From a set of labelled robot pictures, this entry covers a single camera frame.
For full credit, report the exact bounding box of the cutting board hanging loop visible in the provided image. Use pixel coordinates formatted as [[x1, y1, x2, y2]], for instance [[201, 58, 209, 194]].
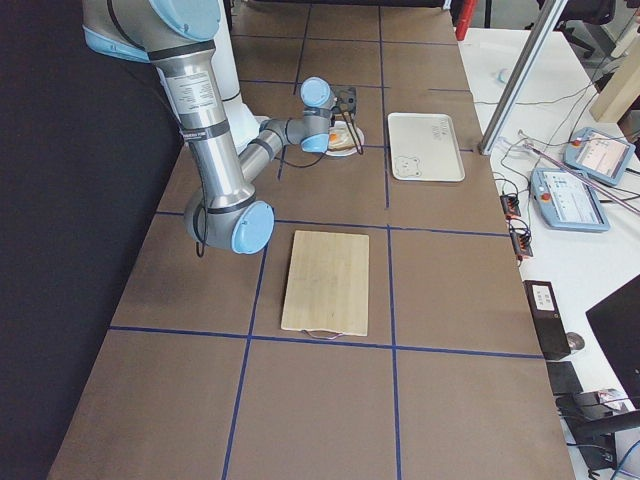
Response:
[[302, 330, 344, 341]]

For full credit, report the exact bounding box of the aluminium frame post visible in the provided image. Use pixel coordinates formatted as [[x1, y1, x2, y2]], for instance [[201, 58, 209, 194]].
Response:
[[479, 0, 568, 156]]

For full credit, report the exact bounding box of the black monitor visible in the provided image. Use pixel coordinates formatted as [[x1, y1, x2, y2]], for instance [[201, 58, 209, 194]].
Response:
[[586, 280, 640, 408]]

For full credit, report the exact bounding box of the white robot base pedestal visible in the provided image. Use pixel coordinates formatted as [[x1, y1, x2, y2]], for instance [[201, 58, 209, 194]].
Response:
[[154, 0, 271, 151]]

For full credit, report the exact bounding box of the teach pendant far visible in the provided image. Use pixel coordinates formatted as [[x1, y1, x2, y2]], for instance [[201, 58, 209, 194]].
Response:
[[564, 127, 635, 187]]

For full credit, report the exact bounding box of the teach pendant near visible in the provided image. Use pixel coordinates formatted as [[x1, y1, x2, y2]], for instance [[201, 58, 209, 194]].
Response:
[[531, 168, 610, 233]]

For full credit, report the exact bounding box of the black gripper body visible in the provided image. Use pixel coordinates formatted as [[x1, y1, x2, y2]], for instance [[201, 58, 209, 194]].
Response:
[[332, 86, 357, 116]]

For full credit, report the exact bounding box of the wooden cutting board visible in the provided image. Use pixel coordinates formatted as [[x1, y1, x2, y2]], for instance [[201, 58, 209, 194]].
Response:
[[281, 230, 369, 337]]

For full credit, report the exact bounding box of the white round plate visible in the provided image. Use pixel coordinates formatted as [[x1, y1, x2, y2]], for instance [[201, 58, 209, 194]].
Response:
[[326, 121, 364, 157]]

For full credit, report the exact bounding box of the black box with labels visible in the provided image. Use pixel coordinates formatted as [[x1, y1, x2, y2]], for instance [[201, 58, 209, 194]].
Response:
[[523, 280, 571, 360]]

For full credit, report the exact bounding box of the orange black connector far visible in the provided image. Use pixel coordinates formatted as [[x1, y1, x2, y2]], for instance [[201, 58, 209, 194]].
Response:
[[500, 194, 521, 220]]

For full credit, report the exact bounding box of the teach pendant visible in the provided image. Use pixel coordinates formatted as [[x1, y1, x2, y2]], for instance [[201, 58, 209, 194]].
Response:
[[564, 127, 635, 187], [531, 168, 610, 233]]

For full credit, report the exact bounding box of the orange black connector near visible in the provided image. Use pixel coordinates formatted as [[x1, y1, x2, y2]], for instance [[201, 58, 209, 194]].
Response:
[[509, 223, 533, 260]]

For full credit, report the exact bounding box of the orange black connector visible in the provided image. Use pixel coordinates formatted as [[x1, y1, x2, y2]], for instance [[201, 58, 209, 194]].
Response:
[[509, 223, 533, 260], [500, 194, 521, 220]]

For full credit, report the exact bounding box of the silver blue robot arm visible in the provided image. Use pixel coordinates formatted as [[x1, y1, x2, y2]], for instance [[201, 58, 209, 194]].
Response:
[[82, 1, 356, 254]]

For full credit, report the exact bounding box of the fried egg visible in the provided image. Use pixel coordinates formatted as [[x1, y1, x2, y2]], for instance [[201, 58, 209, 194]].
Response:
[[329, 128, 351, 148]]

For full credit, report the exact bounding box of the bread slice on plate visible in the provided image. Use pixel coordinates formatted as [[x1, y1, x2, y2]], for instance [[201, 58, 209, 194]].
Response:
[[328, 129, 356, 151]]

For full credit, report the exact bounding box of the cream bear serving tray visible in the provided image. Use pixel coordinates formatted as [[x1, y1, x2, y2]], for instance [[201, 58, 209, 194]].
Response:
[[387, 112, 465, 182]]

